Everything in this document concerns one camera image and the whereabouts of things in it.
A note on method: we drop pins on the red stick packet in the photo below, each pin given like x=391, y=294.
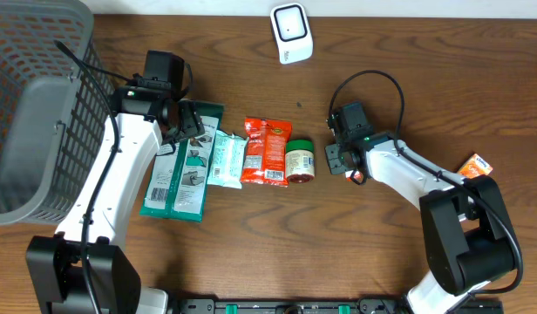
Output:
x=354, y=175

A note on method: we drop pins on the small orange packet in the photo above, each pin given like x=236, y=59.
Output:
x=475, y=166

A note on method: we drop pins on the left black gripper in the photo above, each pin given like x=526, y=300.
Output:
x=193, y=124

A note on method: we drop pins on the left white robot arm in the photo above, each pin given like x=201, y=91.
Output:
x=83, y=268

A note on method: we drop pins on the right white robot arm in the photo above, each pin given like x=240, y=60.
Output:
x=469, y=237

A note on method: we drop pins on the red snack bag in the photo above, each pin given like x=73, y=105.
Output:
x=264, y=161

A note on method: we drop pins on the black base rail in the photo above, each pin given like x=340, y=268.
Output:
x=362, y=306

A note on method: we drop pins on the white barcode scanner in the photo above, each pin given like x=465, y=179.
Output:
x=292, y=33

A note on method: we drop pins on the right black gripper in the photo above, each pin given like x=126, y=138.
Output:
x=335, y=167

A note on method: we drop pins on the pale green wipes pack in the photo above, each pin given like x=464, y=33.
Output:
x=227, y=160

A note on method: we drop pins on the grey plastic mesh basket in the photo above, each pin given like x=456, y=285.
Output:
x=52, y=118

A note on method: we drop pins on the green 3M gloves package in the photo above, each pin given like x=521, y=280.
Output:
x=178, y=185

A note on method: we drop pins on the green lid jar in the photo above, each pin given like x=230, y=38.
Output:
x=300, y=161

